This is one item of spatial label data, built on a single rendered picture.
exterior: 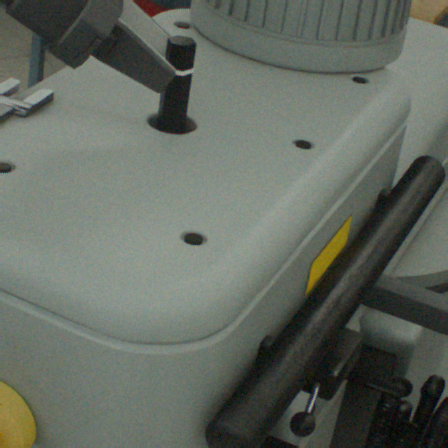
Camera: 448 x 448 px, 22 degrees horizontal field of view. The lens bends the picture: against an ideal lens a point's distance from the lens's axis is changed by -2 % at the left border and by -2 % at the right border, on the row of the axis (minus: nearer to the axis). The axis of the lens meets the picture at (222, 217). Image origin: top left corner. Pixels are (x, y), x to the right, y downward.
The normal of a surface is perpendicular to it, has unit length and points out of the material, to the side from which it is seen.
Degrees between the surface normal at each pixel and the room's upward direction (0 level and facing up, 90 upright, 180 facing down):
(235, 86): 0
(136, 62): 90
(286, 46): 90
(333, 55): 90
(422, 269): 0
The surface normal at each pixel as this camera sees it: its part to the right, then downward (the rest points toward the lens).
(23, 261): -0.20, -0.31
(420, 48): 0.14, -0.85
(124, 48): 0.05, 0.51
